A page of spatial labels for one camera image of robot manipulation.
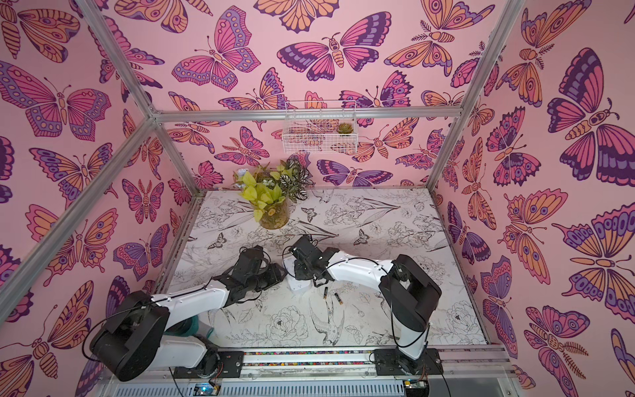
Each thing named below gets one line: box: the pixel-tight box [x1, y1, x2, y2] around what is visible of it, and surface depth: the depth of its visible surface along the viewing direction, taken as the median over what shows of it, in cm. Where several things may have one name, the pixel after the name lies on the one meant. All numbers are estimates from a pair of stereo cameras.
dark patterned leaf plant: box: [279, 155, 316, 203], surface depth 95 cm
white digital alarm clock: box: [285, 274, 314, 296], surface depth 88 cm
